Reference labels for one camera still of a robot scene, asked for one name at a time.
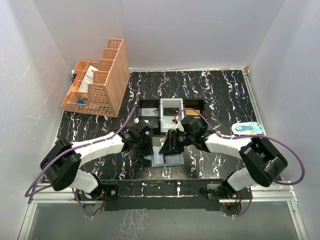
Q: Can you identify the white paper packet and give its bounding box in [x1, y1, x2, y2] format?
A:
[78, 65, 98, 93]

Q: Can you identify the green card holder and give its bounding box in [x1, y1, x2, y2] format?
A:
[143, 146, 185, 168]

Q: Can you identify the purple cable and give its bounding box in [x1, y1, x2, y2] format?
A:
[174, 107, 306, 218]
[24, 107, 137, 221]

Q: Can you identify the white card with magnetic stripe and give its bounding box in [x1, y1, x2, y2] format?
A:
[141, 108, 159, 117]

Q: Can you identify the peach plastic desk organizer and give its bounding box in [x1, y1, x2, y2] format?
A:
[62, 38, 130, 118]

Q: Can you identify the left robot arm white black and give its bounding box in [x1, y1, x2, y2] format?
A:
[40, 119, 153, 200]

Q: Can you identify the black card in white bin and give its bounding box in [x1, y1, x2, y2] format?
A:
[163, 107, 180, 117]

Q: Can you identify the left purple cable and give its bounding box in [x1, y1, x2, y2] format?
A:
[24, 107, 137, 221]

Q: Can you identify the black bin with gold card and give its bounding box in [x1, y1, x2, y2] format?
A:
[184, 98, 208, 122]

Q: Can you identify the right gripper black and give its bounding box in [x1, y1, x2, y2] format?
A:
[159, 129, 195, 156]

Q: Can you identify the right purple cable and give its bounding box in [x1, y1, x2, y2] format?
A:
[174, 107, 306, 218]

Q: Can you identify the gold card in black bin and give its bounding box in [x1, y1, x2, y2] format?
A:
[185, 109, 200, 116]

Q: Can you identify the white plastic bin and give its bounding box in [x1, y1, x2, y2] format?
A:
[159, 98, 184, 133]

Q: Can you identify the blue white oval package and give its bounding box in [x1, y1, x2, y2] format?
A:
[231, 121, 264, 136]

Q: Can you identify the black bin with white card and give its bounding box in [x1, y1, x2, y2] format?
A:
[138, 99, 160, 129]

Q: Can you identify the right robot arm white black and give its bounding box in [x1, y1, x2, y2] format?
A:
[159, 116, 288, 199]

